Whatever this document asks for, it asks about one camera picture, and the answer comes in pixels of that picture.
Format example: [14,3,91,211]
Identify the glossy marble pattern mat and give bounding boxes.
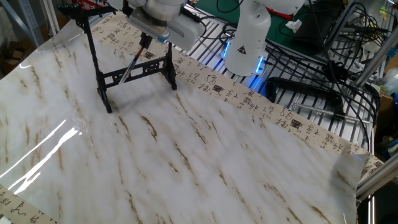
[0,20,366,224]

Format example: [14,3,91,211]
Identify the slanted aluminium profile bar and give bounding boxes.
[353,32,398,88]

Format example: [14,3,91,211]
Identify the green mat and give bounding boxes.
[192,0,315,57]

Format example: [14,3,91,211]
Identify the silver metal rod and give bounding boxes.
[291,102,371,124]

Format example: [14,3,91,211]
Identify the black electronics box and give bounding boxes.
[292,6,335,54]

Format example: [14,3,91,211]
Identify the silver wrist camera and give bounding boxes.
[127,7,171,44]

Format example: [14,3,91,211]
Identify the clear plastic bag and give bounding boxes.
[382,67,398,96]

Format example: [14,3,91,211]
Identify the black power adapter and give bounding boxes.
[322,60,349,82]

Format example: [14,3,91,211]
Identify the white metal post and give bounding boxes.
[40,0,60,37]

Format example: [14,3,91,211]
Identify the beige calligraphy print paper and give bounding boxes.
[0,12,385,224]

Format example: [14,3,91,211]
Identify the red white printed box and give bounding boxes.
[72,0,109,10]

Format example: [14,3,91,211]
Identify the grey perforated shelf upright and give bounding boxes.
[0,0,45,48]

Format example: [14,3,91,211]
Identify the stacked cardboard boxes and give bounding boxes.
[0,39,27,75]

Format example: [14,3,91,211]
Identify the red marker pen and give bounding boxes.
[267,7,295,21]

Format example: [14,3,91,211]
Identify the thick aluminium profile beam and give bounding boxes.
[355,161,398,202]

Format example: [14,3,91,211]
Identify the crumpled white paper scrap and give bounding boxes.
[285,19,303,34]

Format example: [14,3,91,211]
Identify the black ornate pen rack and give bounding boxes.
[57,0,178,114]

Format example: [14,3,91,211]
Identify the brown calligraphy brush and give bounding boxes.
[118,45,146,86]

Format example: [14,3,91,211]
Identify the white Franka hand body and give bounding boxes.
[166,14,206,52]

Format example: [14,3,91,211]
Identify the tangled black cables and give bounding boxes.
[264,0,389,153]

